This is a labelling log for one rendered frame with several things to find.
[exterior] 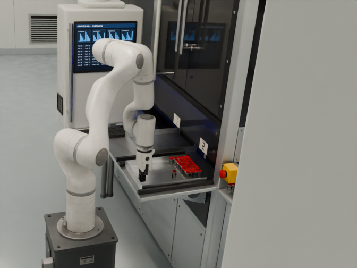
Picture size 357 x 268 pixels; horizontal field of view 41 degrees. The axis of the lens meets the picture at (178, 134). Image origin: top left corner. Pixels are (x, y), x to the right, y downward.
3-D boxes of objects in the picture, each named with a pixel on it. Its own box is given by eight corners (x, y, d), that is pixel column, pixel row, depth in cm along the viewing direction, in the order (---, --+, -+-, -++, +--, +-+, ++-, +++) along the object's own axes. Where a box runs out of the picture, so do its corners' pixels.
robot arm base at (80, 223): (61, 244, 188) (61, 204, 181) (53, 217, 204) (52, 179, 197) (108, 236, 196) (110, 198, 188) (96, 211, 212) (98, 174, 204)
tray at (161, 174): (184, 159, 261) (185, 153, 260) (205, 183, 240) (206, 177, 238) (125, 166, 247) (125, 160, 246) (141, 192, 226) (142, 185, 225)
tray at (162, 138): (177, 132, 294) (178, 127, 292) (196, 151, 272) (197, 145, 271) (125, 137, 280) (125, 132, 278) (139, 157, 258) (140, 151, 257)
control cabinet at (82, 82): (126, 112, 337) (133, -3, 305) (137, 122, 322) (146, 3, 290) (55, 119, 312) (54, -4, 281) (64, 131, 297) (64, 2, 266)
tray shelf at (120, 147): (174, 132, 298) (174, 129, 298) (229, 188, 241) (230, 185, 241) (99, 139, 279) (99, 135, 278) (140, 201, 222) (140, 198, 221)
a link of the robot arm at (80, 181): (81, 199, 185) (82, 144, 175) (47, 183, 194) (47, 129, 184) (102, 187, 194) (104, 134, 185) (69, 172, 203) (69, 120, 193)
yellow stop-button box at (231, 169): (233, 175, 234) (236, 161, 231) (241, 182, 228) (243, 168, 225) (220, 176, 231) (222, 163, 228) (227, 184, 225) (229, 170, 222)
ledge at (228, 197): (241, 189, 242) (242, 185, 241) (255, 202, 231) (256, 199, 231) (218, 192, 236) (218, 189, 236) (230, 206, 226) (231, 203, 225)
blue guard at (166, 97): (105, 54, 395) (106, 32, 388) (216, 161, 237) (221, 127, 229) (104, 54, 395) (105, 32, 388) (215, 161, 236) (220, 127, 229)
